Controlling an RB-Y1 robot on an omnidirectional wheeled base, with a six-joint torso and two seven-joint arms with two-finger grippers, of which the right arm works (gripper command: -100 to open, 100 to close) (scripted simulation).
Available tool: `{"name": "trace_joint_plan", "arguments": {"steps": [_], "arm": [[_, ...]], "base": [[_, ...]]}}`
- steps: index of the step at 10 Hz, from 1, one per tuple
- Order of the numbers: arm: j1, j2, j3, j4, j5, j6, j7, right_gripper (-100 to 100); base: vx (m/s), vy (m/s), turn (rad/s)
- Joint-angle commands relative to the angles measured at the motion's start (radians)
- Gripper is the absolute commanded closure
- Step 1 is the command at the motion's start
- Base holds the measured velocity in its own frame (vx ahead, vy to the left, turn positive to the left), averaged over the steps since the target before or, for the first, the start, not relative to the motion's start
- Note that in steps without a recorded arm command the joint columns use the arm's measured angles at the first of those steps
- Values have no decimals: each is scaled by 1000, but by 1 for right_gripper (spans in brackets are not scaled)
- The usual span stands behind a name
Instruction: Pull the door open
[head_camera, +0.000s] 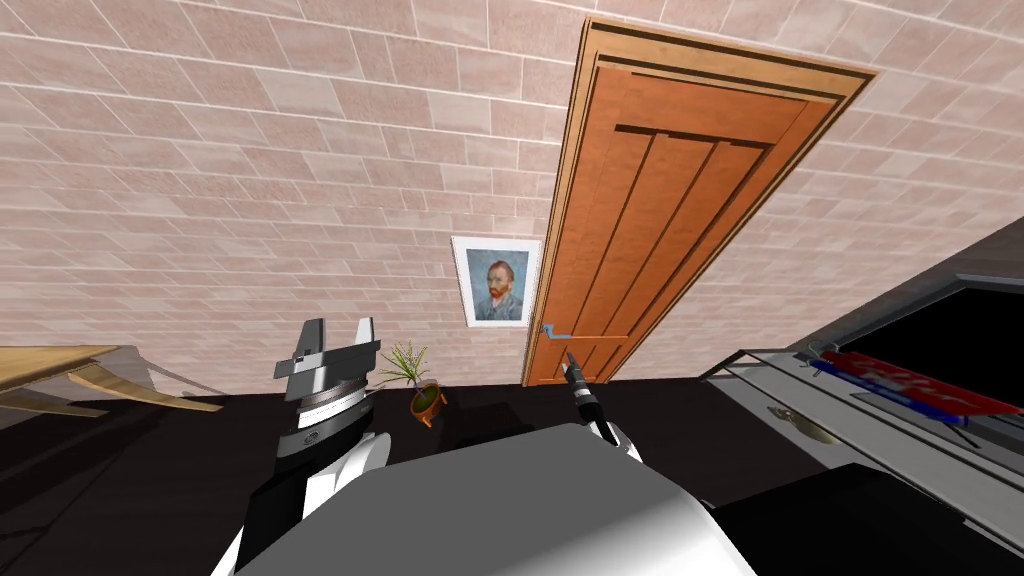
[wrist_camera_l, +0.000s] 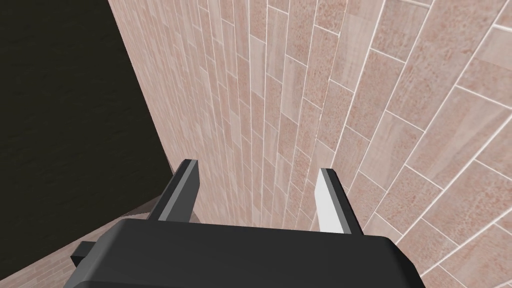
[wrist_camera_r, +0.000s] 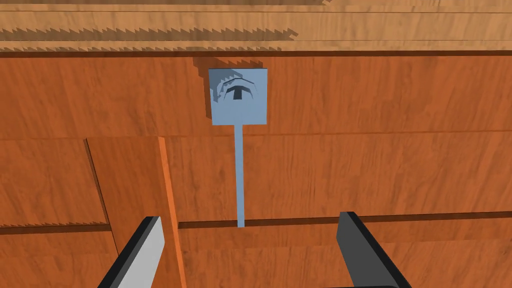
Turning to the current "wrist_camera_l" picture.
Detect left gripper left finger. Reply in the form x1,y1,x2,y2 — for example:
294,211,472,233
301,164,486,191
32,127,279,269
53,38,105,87
146,158,201,223

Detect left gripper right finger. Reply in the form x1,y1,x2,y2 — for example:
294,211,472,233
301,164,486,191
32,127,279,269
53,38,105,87
313,167,365,236

